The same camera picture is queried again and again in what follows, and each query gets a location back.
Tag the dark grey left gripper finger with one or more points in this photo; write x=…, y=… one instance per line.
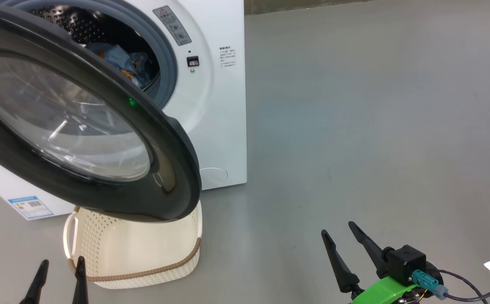
x=36, y=287
x=80, y=283

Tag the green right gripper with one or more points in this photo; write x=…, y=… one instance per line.
x=382, y=291

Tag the black round glass washer door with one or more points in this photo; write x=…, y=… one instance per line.
x=17, y=169

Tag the blue garment with orange patches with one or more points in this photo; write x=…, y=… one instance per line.
x=109, y=55

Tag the white front-load washing machine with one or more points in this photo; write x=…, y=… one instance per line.
x=223, y=126

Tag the grey rubber door gasket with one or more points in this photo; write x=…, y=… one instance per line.
x=164, y=55

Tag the stainless steel washing machine drum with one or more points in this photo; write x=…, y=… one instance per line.
x=80, y=27

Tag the cream perforated laundry basket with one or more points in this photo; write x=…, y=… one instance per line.
x=143, y=257

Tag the blue energy label sticker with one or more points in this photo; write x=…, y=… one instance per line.
x=31, y=207

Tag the round white filter cover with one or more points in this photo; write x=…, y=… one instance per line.
x=215, y=177

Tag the grey warning sticker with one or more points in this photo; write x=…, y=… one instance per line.
x=172, y=25

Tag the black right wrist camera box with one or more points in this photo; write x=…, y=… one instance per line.
x=405, y=261

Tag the teal right camera connector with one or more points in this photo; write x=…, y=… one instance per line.
x=428, y=283

